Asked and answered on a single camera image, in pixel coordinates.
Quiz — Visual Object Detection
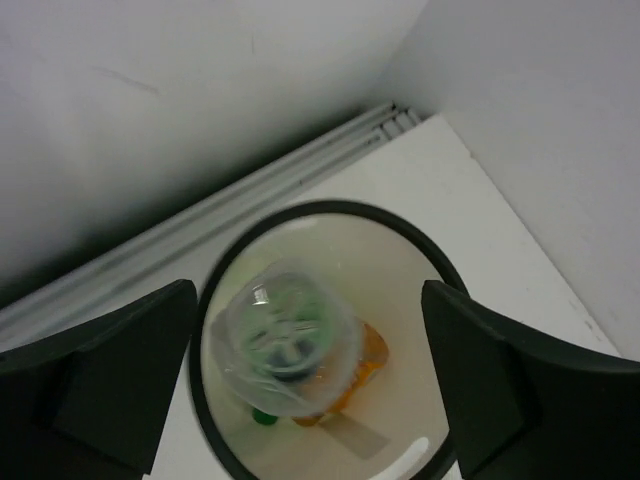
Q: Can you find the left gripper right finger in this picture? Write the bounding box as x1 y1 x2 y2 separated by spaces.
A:
421 281 639 479

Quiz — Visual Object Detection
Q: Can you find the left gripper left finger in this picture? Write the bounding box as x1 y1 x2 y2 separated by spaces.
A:
1 280 197 479

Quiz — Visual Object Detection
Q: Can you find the orange juice bottle front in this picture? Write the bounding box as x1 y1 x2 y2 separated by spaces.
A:
292 321 389 427

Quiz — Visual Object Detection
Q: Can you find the clear bottle black label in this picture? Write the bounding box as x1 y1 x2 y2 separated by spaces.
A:
208 260 364 417

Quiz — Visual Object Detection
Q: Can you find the green plastic bottle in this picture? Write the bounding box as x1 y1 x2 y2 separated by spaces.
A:
251 408 279 426

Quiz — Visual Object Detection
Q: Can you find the white bin with black rim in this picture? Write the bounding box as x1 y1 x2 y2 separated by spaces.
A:
189 200 464 479

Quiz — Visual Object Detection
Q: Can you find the aluminium left side rail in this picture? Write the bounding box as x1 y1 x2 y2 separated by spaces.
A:
1 103 421 350

